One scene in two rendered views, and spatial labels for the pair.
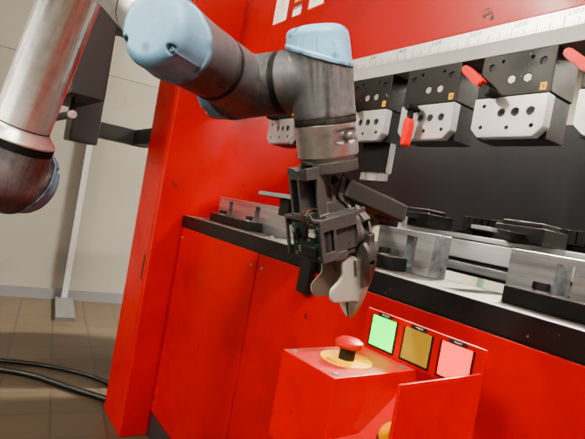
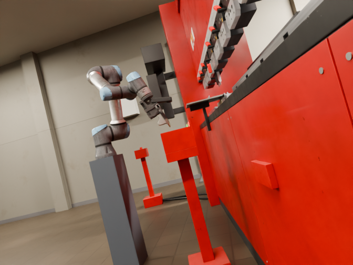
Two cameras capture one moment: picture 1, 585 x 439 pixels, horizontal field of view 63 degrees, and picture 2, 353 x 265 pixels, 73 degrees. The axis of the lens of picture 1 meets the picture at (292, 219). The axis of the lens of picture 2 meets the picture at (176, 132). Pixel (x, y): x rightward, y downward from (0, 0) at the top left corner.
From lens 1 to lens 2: 1.02 m
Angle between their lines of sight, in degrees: 36
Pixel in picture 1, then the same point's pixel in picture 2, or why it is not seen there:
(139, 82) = not seen: hidden behind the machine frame
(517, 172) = not seen: hidden behind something
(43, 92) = (116, 111)
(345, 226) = (152, 108)
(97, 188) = not seen: hidden behind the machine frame
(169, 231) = (197, 132)
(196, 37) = (106, 92)
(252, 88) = (127, 92)
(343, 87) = (137, 83)
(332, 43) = (131, 77)
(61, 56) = (115, 102)
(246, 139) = (210, 90)
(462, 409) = (186, 135)
